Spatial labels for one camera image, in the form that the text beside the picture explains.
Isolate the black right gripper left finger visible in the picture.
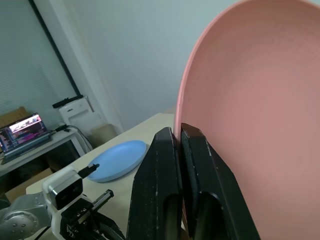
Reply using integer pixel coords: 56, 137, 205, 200
126, 126, 185, 240

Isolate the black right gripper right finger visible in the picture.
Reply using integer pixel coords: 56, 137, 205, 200
180, 122, 262, 240

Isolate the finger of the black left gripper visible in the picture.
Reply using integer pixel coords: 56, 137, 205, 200
96, 213, 126, 240

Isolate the pink plate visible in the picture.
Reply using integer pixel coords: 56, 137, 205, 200
173, 0, 320, 240

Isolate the blue plate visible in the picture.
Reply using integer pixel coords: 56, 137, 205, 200
86, 140, 148, 183

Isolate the brown cardboard box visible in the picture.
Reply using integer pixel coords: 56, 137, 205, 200
0, 166, 54, 203
90, 123, 118, 148
0, 106, 30, 127

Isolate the white desk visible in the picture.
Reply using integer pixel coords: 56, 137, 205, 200
0, 129, 81, 177

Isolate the white appliance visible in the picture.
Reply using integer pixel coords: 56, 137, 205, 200
58, 98, 104, 134

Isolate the open laptop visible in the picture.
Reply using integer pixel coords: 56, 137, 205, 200
0, 112, 53, 161

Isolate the black bar device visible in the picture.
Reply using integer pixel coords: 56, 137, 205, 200
52, 94, 85, 109

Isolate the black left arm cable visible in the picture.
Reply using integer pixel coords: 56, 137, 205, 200
77, 163, 101, 179

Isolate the black laptop cable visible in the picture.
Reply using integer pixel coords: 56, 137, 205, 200
51, 123, 94, 152

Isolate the black window frame strip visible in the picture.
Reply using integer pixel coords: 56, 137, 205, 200
28, 0, 84, 99

